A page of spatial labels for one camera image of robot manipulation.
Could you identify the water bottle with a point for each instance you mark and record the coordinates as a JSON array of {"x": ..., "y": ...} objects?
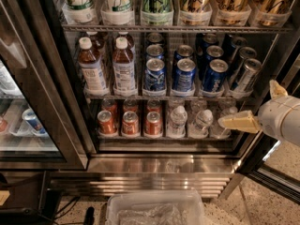
[
  {"x": 199, "y": 127},
  {"x": 177, "y": 122},
  {"x": 218, "y": 132}
]

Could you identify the front right tea bottle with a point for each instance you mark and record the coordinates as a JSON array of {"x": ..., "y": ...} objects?
[{"x": 123, "y": 65}]

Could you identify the front left orange can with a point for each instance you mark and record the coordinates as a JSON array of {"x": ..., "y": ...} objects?
[{"x": 106, "y": 122}]

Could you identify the can behind left glass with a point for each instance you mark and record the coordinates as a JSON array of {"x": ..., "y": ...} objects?
[{"x": 32, "y": 120}]

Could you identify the tea bottle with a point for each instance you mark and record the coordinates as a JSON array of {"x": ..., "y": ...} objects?
[
  {"x": 89, "y": 60},
  {"x": 123, "y": 65}
]

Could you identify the front right water bottle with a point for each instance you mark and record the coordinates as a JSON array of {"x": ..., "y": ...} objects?
[{"x": 218, "y": 132}]

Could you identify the white tall can left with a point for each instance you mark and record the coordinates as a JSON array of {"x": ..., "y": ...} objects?
[{"x": 80, "y": 11}]

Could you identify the front right blue can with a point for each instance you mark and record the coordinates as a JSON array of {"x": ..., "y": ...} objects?
[{"x": 214, "y": 76}]

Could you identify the front left water bottle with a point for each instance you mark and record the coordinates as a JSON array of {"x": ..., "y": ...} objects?
[{"x": 177, "y": 122}]

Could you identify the rear redbull can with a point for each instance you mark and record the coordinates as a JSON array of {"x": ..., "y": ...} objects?
[{"x": 231, "y": 45}]

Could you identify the front middle orange can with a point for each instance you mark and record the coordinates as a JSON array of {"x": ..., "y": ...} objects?
[{"x": 130, "y": 123}]

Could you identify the second row blue can left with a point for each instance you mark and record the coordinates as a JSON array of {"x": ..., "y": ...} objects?
[{"x": 154, "y": 51}]

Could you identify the second row blue can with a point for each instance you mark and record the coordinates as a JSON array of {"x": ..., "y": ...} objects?
[
  {"x": 183, "y": 51},
  {"x": 154, "y": 51},
  {"x": 212, "y": 52}
]

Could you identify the gold tall can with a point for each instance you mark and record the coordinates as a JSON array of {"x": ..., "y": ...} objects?
[
  {"x": 194, "y": 12},
  {"x": 269, "y": 13}
]

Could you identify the left glass fridge door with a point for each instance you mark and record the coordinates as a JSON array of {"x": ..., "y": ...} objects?
[{"x": 38, "y": 73}]

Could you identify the front middle blue can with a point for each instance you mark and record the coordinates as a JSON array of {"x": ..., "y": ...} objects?
[{"x": 184, "y": 75}]

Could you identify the front middle water bottle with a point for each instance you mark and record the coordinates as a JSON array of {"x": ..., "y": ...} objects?
[{"x": 199, "y": 127}]

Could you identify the clear plastic bin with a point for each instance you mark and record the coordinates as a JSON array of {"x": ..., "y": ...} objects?
[{"x": 156, "y": 207}]

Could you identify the gold tall can far right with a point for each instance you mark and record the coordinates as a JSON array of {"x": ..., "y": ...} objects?
[{"x": 269, "y": 13}]

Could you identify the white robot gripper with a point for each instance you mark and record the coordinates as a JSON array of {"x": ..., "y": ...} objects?
[{"x": 278, "y": 116}]

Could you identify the front left blue patterned can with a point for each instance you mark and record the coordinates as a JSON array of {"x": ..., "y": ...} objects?
[{"x": 155, "y": 73}]

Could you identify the second row blue can right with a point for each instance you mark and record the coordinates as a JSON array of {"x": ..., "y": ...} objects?
[{"x": 212, "y": 52}]

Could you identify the front right orange can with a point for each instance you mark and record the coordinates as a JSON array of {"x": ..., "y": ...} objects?
[{"x": 153, "y": 123}]

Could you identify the second row blue can middle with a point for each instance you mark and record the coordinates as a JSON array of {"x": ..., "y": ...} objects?
[{"x": 183, "y": 51}]

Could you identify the brown tall can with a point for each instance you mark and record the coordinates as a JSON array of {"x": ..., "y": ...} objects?
[{"x": 231, "y": 3}]

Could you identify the front left tea bottle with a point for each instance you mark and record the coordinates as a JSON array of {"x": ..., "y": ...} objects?
[{"x": 89, "y": 60}]

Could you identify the green tall can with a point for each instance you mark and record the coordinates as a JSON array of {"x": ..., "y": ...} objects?
[{"x": 157, "y": 12}]

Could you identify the orange can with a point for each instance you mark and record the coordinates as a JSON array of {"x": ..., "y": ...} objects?
[
  {"x": 106, "y": 122},
  {"x": 130, "y": 123},
  {"x": 153, "y": 123}
]

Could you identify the silver front redbull can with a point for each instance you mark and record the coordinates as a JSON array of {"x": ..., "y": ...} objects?
[{"x": 246, "y": 76}]

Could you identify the white tall can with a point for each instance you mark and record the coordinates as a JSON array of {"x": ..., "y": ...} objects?
[
  {"x": 80, "y": 11},
  {"x": 117, "y": 11}
]

